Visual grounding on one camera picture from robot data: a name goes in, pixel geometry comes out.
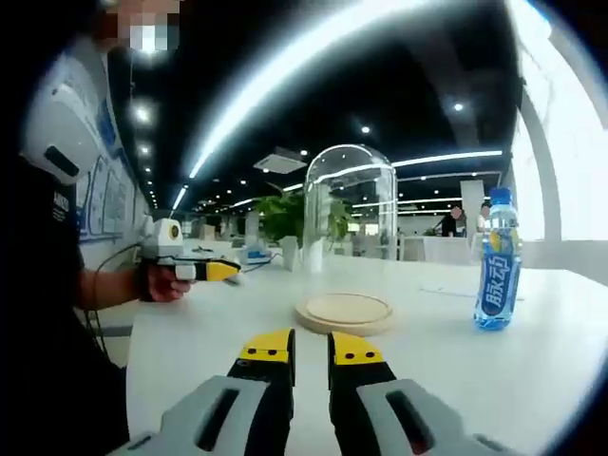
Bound blue white wall poster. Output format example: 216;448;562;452
78;142;143;246

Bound round wooden cover base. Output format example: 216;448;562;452
293;292;401;339

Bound blue white desk item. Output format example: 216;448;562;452
239;241;276;267

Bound white counter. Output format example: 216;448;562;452
398;235;476;265

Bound clear glass dome cover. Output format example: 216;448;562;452
301;143;395;317

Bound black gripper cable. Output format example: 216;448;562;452
83;244;143;367

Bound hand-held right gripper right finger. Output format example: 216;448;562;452
326;331;520;456

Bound blue Mizone drink bottle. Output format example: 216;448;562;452
473;186;523;332

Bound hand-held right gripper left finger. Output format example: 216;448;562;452
109;327;298;456

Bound person's left hand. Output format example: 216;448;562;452
142;263;197;303

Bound potted green plant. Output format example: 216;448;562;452
256;189;355;273

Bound white chest-worn device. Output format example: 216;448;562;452
18;51;109;186

